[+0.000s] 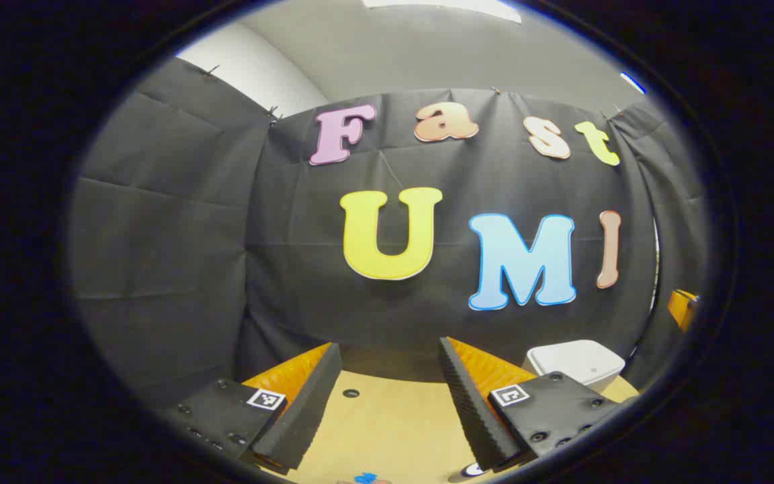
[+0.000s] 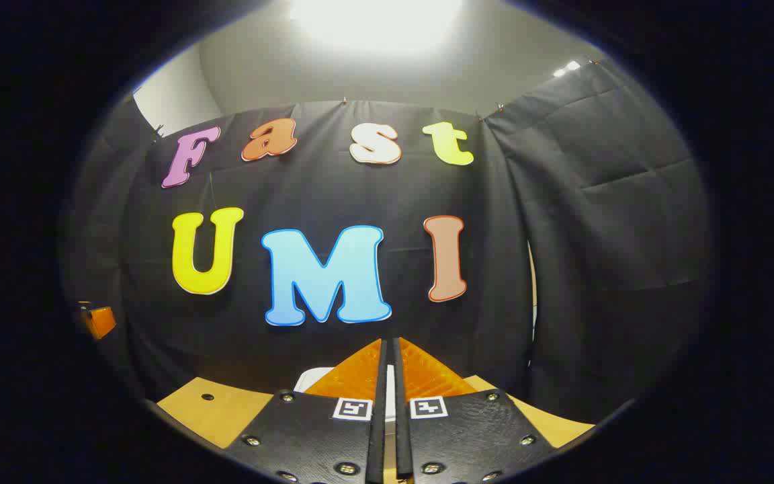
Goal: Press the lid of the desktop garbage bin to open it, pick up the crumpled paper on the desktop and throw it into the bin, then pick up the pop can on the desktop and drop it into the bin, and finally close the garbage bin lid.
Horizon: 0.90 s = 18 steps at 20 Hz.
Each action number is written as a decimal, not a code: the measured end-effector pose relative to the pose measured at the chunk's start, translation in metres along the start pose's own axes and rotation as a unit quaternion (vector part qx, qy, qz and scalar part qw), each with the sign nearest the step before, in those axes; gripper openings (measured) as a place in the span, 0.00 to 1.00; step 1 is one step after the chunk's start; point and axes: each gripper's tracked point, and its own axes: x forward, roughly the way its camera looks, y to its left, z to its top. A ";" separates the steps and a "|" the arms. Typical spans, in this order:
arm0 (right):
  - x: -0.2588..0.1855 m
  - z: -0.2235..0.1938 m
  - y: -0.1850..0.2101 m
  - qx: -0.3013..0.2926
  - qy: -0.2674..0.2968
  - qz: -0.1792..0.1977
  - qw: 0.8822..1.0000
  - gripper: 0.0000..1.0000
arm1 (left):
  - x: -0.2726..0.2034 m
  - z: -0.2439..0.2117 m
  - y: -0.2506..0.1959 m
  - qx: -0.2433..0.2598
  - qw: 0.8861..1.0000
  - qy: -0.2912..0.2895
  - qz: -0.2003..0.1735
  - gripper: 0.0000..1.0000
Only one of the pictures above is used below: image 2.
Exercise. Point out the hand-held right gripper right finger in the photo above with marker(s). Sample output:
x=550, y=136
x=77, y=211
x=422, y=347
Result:
x=403, y=437

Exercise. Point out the small ceiling light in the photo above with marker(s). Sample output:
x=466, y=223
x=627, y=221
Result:
x=567, y=67

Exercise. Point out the white desktop garbage bin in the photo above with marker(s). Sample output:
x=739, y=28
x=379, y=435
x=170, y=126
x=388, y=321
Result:
x=313, y=380

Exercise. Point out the large ceiling light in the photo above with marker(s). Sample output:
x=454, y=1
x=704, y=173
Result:
x=373, y=17

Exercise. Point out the black backdrop cloth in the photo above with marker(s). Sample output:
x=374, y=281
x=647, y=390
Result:
x=333, y=195

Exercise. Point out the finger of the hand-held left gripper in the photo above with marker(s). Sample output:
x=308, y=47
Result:
x=99, y=321

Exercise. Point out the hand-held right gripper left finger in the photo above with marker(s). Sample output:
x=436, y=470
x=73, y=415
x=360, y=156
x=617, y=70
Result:
x=377, y=437

